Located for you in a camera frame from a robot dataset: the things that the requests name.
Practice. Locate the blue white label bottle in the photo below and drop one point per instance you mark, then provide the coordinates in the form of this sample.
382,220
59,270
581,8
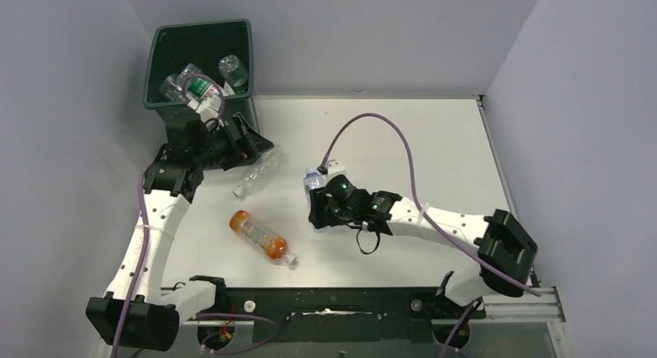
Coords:
171,90

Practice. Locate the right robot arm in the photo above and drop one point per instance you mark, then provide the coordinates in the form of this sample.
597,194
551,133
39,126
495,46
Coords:
502,251

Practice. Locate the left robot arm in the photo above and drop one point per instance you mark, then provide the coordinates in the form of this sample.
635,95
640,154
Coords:
133,312

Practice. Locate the dark green label bottle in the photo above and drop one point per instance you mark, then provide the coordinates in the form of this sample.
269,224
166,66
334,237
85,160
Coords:
235,73

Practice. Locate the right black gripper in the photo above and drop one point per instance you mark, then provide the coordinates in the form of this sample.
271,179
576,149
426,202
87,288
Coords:
322,215

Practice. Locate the green label green cap bottle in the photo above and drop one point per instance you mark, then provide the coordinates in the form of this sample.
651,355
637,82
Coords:
197,87

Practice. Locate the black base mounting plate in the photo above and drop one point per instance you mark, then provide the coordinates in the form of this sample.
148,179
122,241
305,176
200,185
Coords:
337,315

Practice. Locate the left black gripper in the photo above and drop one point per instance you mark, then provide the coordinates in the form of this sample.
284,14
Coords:
249,147

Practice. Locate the orange juice bottle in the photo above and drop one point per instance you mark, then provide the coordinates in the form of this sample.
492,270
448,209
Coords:
272,245

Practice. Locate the blue tinted water bottle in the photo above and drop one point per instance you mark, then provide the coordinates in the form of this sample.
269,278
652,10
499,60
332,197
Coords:
313,179

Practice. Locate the dark green plastic bin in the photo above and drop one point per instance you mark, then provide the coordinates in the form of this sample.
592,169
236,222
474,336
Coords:
202,44

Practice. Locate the clear unlabelled plastic bottle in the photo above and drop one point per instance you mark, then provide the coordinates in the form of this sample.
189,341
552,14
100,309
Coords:
261,173

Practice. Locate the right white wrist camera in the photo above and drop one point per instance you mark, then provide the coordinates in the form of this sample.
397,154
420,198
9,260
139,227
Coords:
332,168

